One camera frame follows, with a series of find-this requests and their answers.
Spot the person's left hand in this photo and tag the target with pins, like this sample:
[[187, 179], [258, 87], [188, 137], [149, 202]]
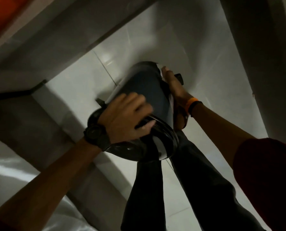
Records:
[[120, 120]]

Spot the person's right hand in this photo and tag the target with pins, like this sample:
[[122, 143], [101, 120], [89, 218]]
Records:
[[178, 91]]

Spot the person's left thumb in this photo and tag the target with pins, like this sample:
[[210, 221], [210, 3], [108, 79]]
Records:
[[146, 125]]

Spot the person's right thumb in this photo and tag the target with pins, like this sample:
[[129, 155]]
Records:
[[167, 75]]

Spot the dark round cooking pot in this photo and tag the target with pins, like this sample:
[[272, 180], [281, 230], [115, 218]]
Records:
[[145, 93]]

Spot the person's left forearm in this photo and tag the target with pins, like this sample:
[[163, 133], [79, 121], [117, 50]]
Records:
[[44, 185]]

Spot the person's right forearm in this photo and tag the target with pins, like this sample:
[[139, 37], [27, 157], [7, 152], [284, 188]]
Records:
[[220, 134]]

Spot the orange wristband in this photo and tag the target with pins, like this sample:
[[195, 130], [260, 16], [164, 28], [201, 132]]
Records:
[[190, 103]]

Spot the black wristband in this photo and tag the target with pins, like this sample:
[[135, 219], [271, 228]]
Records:
[[195, 107]]

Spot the black wristwatch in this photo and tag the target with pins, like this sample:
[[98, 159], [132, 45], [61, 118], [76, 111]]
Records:
[[96, 135]]

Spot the person's dark trousers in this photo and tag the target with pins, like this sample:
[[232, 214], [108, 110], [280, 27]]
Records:
[[193, 185]]

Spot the person's red sleeve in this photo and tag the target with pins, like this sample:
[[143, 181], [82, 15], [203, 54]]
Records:
[[268, 180]]

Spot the orange panel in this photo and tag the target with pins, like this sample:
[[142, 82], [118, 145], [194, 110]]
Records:
[[3, 14]]

